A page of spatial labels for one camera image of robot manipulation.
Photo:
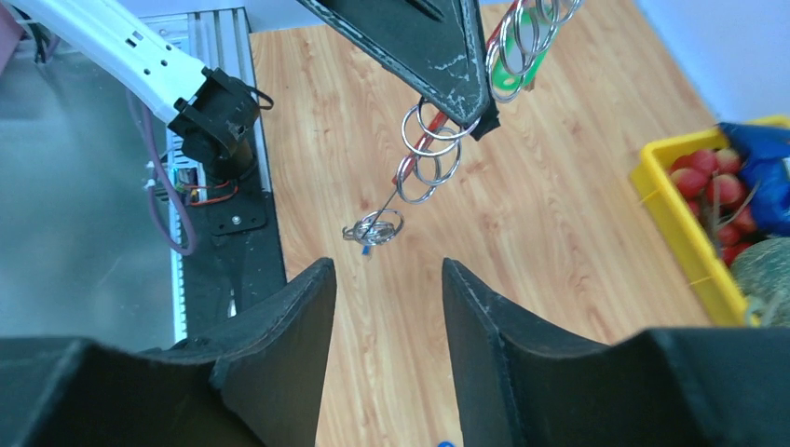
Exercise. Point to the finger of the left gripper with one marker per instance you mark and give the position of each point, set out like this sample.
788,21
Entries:
436,47

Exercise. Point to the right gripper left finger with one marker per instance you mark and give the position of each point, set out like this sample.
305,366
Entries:
253,380

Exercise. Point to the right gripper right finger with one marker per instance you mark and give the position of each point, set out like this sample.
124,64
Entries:
522,381

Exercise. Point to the green key tag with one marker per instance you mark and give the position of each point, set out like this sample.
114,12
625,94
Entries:
517,48

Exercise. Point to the red handled key ring holder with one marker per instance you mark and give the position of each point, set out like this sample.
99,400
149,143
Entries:
434,154

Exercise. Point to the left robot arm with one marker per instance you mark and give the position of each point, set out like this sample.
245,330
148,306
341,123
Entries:
211,110

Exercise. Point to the yellow plastic bin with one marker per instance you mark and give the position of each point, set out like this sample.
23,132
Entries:
707,274

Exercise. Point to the green melon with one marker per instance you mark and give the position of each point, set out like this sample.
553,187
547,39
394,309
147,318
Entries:
761,272

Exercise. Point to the bunch of red fruits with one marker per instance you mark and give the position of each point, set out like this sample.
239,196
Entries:
709,180

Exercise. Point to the blue snack bag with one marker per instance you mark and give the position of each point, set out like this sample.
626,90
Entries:
764,151

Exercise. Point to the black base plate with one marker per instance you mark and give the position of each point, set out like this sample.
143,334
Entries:
238,261

